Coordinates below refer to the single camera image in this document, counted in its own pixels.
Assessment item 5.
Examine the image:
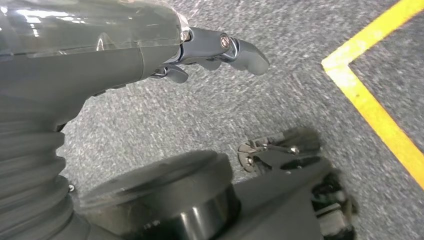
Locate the black robot left leg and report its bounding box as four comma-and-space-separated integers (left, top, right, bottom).
77, 127, 359, 240

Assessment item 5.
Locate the yellow floor tape square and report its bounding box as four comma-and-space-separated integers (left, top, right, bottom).
321, 0, 424, 191

